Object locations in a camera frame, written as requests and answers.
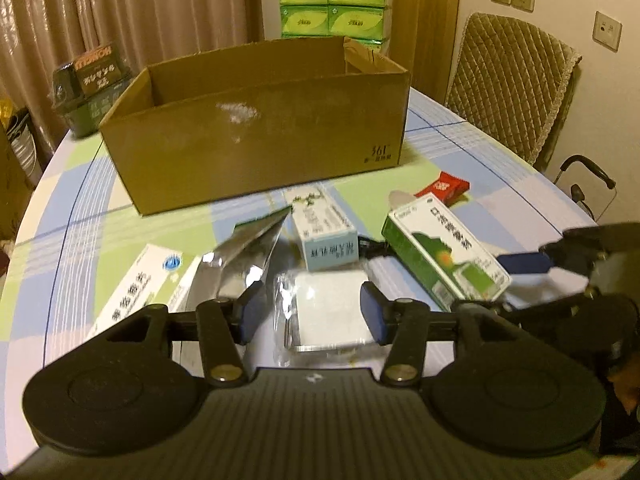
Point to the white plastic spoon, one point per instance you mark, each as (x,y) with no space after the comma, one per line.
(400,199)

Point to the brown cardboard box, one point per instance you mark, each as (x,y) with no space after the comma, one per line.
(260,160)

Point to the brown printed box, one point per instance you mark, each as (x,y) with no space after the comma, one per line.
(100,70)

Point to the clear packet with white pad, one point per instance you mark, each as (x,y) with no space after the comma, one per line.
(327,305)

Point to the stack of green tissue packs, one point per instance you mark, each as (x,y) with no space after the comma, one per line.
(332,5)

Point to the red packet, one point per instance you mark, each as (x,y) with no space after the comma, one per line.
(442,187)

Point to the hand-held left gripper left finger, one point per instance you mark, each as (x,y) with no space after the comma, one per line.
(251,312)

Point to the beige curtain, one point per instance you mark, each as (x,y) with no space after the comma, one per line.
(150,10)

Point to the silver foil pouch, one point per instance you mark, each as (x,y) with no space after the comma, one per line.
(245,255)

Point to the wooden door panel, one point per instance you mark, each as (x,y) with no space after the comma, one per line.
(430,20)

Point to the chair with quilted cover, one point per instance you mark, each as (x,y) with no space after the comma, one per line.
(505,85)

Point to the dark green printed box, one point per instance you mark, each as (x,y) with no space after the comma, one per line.
(85,115)

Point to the green medicine box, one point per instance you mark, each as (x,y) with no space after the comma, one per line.
(440,245)

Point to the silver metal container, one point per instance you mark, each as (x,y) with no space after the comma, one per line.
(22,145)

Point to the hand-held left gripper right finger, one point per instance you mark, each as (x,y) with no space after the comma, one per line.
(372,315)

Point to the white medicine box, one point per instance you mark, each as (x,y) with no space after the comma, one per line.
(140,285)

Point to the small white and blue carton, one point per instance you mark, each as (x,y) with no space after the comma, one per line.
(322,230)

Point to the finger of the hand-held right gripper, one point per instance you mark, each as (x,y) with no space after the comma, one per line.
(522,262)
(550,304)

